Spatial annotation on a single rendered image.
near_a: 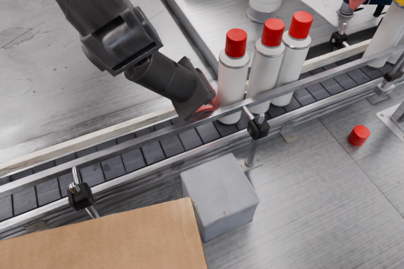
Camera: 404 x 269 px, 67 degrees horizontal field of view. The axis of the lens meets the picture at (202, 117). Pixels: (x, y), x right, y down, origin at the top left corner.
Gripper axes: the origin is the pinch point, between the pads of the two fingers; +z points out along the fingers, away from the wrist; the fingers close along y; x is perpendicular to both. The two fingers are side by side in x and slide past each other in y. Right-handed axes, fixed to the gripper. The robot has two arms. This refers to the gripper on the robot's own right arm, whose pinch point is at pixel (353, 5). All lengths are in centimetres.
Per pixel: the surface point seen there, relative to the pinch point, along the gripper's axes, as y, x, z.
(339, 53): 1.6, 2.9, 10.2
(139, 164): 52, 10, 14
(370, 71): -4.6, 8.1, 13.7
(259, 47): 27.2, 6.4, -2.7
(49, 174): 65, 11, 5
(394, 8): -4.9, 5.6, -1.1
